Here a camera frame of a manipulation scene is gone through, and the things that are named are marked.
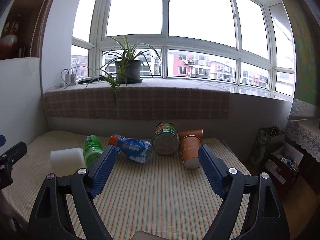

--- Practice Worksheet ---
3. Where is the green tea bottle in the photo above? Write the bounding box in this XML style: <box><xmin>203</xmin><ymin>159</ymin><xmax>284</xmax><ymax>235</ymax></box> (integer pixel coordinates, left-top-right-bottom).
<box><xmin>84</xmin><ymin>135</ymin><xmax>104</xmax><ymax>167</ymax></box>

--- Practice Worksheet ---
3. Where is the orange paper cup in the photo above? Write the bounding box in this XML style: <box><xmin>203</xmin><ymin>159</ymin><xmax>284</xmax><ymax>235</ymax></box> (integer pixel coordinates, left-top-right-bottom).
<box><xmin>180</xmin><ymin>135</ymin><xmax>201</xmax><ymax>170</ymax></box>

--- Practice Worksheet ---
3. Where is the copper metallic cup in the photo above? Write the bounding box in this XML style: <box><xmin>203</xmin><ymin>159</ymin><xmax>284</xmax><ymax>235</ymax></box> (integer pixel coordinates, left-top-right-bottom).
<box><xmin>178</xmin><ymin>129</ymin><xmax>203</xmax><ymax>140</ymax></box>

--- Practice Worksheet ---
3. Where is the box of small items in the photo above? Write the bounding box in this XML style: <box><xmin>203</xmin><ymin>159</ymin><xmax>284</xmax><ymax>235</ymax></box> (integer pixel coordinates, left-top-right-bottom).
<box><xmin>264</xmin><ymin>143</ymin><xmax>304</xmax><ymax>187</ymax></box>

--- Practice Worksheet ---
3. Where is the green paper shopping bag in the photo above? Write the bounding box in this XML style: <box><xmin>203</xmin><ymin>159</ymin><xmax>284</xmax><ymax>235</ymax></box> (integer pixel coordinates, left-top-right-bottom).
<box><xmin>249</xmin><ymin>126</ymin><xmax>285</xmax><ymax>170</ymax></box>

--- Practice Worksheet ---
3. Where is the white lace cloth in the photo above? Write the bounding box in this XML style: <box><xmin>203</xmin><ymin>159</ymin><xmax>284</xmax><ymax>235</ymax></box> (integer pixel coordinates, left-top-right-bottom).
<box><xmin>285</xmin><ymin>119</ymin><xmax>320</xmax><ymax>163</ymax></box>

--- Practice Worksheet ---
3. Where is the striped table cloth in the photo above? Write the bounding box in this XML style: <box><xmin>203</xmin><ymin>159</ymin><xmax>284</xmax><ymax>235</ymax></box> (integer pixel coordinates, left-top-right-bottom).
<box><xmin>2</xmin><ymin>130</ymin><xmax>252</xmax><ymax>240</ymax></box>

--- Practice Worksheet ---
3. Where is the blue orange soda bottle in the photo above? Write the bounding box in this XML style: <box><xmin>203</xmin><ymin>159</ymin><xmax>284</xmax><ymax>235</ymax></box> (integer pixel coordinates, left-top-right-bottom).
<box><xmin>108</xmin><ymin>134</ymin><xmax>152</xmax><ymax>164</ymax></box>

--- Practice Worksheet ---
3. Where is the red white ornament on shelf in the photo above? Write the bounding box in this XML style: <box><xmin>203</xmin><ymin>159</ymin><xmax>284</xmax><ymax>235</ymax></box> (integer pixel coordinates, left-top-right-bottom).
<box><xmin>1</xmin><ymin>14</ymin><xmax>21</xmax><ymax>60</ymax></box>

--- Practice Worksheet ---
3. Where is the black flat object on sill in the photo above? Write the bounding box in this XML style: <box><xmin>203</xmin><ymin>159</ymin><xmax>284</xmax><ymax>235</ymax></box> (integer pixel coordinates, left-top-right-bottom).
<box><xmin>77</xmin><ymin>76</ymin><xmax>104</xmax><ymax>85</ymax></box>

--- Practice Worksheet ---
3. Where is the green labelled round jar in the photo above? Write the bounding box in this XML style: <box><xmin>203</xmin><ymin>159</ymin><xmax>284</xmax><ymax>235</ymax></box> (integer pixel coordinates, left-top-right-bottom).
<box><xmin>152</xmin><ymin>121</ymin><xmax>180</xmax><ymax>155</ymax></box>

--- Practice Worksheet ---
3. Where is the spider plant in pot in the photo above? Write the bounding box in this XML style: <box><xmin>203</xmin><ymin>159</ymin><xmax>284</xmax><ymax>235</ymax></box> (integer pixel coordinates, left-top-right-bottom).
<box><xmin>96</xmin><ymin>35</ymin><xmax>162</xmax><ymax>105</ymax></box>

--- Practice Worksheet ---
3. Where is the plaid windowsill cloth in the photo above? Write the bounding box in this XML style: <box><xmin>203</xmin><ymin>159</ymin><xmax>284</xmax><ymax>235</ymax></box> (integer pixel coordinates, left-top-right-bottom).
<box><xmin>43</xmin><ymin>79</ymin><xmax>230</xmax><ymax>120</ymax></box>

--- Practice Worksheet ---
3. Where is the white charger with cable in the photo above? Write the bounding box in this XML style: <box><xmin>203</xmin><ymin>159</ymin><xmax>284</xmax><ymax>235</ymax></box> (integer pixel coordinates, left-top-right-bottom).
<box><xmin>59</xmin><ymin>60</ymin><xmax>78</xmax><ymax>89</ymax></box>

